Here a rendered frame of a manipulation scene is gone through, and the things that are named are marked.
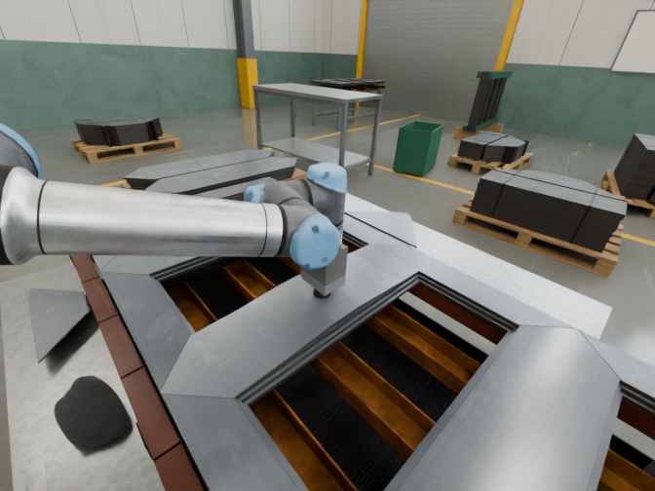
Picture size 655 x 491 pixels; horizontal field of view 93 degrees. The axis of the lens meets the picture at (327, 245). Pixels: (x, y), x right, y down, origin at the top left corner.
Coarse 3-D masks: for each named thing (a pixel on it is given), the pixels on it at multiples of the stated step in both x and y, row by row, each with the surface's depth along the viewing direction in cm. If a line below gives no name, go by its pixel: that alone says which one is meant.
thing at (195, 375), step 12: (192, 348) 61; (180, 360) 58; (192, 360) 58; (204, 360) 58; (180, 372) 56; (192, 372) 56; (204, 372) 56; (180, 384) 54; (192, 384) 54; (204, 384) 54; (216, 384) 55; (204, 396) 53; (216, 396) 53; (228, 396) 53
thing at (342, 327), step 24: (360, 240) 99; (192, 264) 86; (408, 288) 82; (432, 288) 83; (360, 312) 72; (480, 312) 75; (336, 336) 67; (504, 336) 69; (288, 360) 59; (264, 384) 56; (624, 384) 58; (168, 408) 51; (456, 408) 54; (648, 408) 56; (264, 432) 50; (432, 432) 51; (600, 456) 48
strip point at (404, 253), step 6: (378, 246) 95; (384, 246) 96; (390, 246) 96; (396, 246) 96; (402, 246) 96; (408, 246) 96; (390, 252) 93; (396, 252) 93; (402, 252) 93; (408, 252) 93; (402, 258) 91; (408, 258) 91; (414, 258) 91; (408, 264) 88; (414, 264) 88
